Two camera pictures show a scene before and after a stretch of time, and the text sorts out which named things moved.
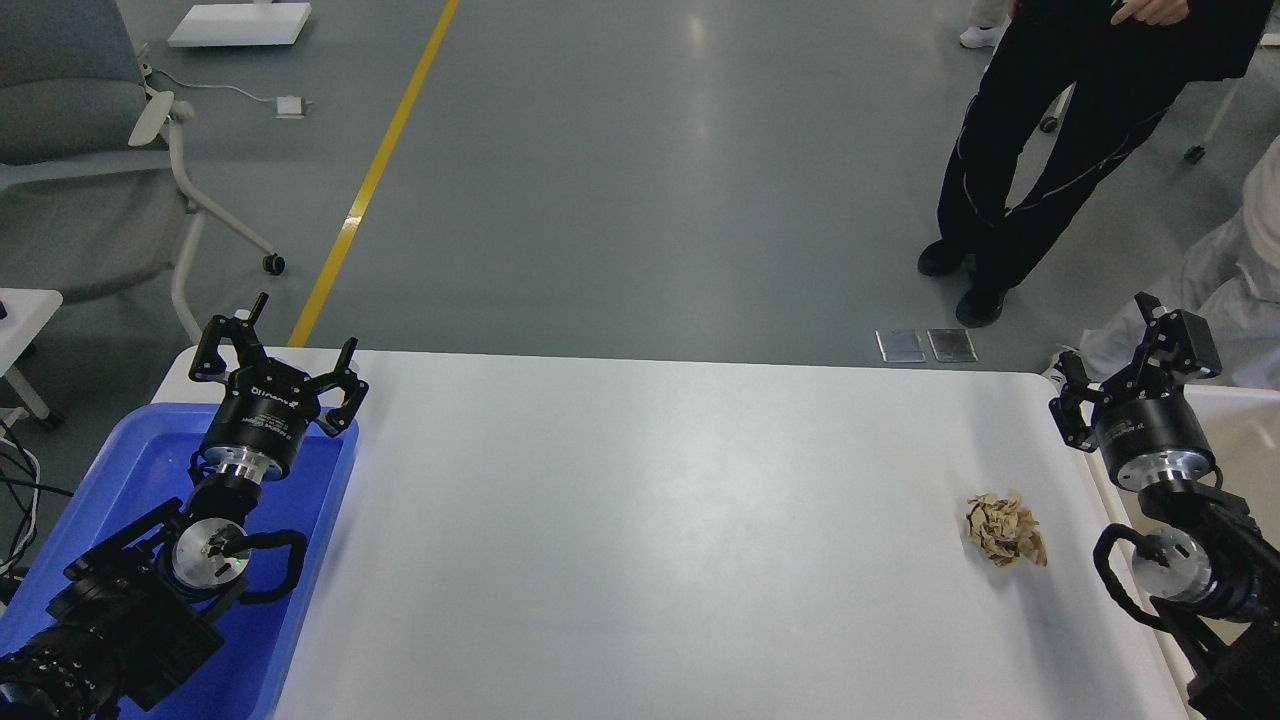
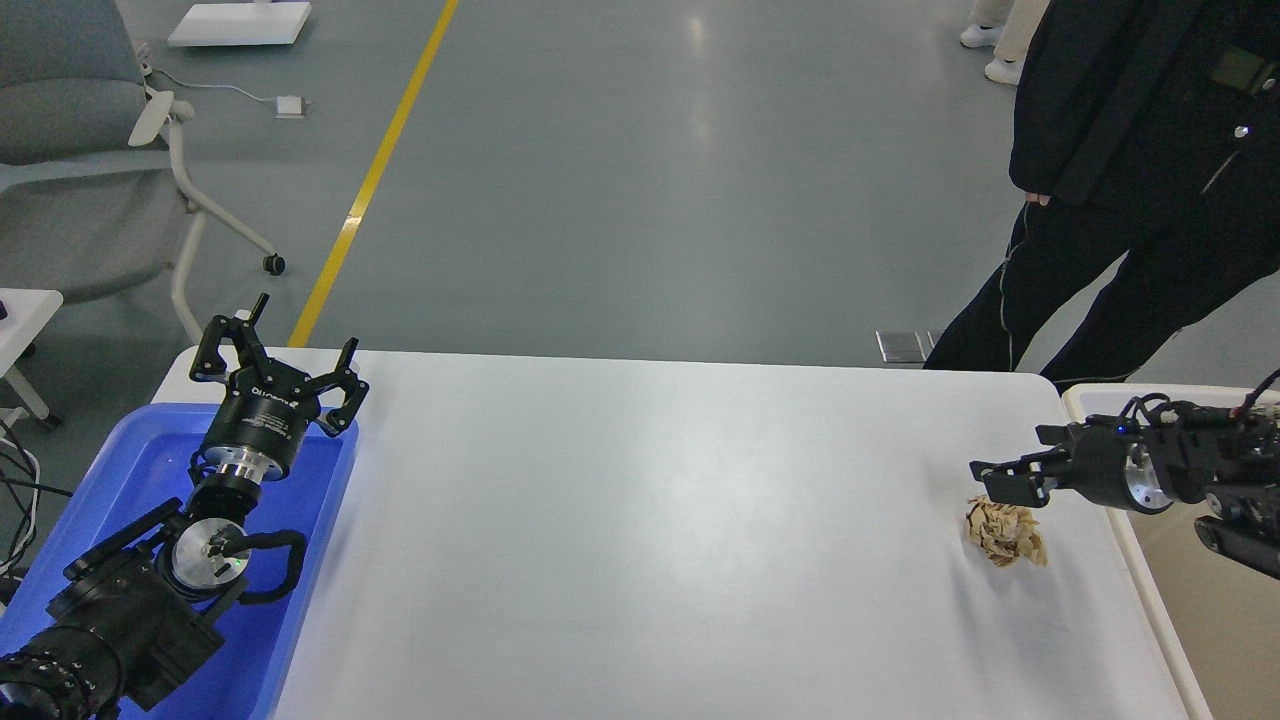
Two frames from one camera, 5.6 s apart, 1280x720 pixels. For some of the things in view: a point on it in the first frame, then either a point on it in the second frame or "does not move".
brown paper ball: x=1004 y=528 does not move
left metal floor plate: x=901 y=345 does not move
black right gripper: x=1151 y=438 → x=1109 y=459
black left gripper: x=266 y=413 does not move
